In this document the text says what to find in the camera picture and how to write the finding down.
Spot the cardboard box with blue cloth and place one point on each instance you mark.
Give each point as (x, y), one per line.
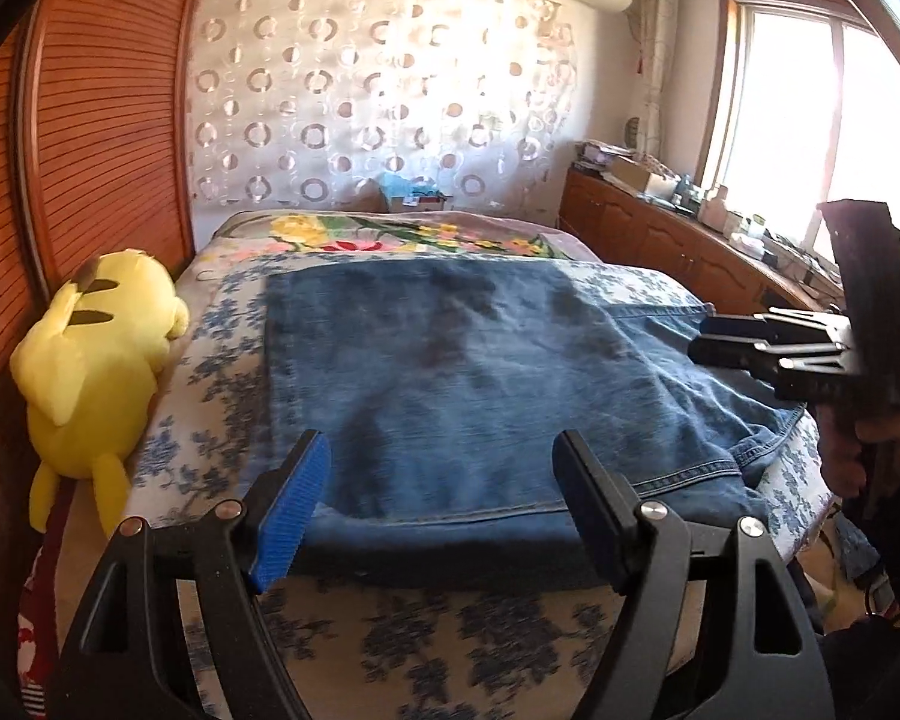
(416, 195)

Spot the yellow plush toy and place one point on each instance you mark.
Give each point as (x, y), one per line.
(97, 360)

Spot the sheer circle-patterned curtain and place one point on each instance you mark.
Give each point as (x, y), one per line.
(382, 90)

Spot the stack of papers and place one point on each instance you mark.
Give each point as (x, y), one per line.
(604, 155)

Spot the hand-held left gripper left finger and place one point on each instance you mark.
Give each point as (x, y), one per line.
(292, 510)

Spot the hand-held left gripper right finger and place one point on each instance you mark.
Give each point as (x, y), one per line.
(589, 510)

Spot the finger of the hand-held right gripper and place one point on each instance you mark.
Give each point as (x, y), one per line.
(735, 326)
(724, 354)

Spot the pink floral blanket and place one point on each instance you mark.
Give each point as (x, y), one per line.
(390, 234)

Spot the person's right hand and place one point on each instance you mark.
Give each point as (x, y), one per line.
(838, 450)

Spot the wood-framed window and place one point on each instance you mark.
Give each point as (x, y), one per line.
(787, 135)

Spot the white patterned window curtain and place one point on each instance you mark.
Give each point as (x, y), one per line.
(658, 67)

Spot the blue denim pants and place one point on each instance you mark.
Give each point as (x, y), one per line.
(457, 390)

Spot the red patterned cloth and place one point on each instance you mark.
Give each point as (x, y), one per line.
(34, 637)

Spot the beige box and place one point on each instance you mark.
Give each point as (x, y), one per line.
(645, 176)

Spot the blue bottle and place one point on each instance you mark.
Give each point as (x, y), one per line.
(686, 190)

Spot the wooden low cabinet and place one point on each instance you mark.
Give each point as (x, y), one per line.
(645, 240)

